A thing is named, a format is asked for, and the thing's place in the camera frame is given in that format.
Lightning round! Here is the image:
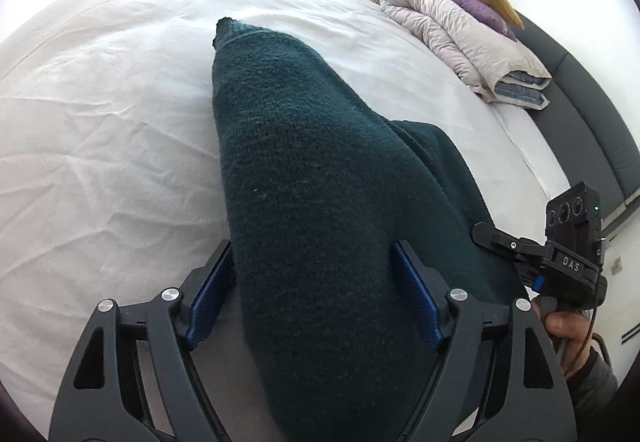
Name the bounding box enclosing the dark green knit garment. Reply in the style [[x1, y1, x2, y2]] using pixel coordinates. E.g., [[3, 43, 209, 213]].
[[213, 18, 526, 441]]

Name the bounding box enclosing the grey sleeve forearm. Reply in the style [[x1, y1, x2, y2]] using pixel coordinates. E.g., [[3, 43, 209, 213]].
[[566, 348, 618, 431]]

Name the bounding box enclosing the person's right hand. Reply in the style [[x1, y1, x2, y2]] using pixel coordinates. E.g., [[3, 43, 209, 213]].
[[532, 295, 593, 379]]

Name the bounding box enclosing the white bed sheet mattress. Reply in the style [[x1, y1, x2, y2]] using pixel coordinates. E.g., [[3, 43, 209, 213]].
[[1, 0, 568, 433]]

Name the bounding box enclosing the dark grey padded headboard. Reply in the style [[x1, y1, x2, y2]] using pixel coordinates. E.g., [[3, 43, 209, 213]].
[[514, 18, 639, 228]]

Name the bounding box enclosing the beige folded duvet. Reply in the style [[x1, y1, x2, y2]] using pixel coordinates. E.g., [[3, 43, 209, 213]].
[[378, 0, 552, 110]]

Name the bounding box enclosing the purple pillow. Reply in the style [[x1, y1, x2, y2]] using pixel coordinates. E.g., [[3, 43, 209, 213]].
[[450, 0, 516, 41]]

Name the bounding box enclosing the black camera box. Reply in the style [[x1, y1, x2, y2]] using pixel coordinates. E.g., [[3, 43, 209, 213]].
[[544, 182, 603, 264]]

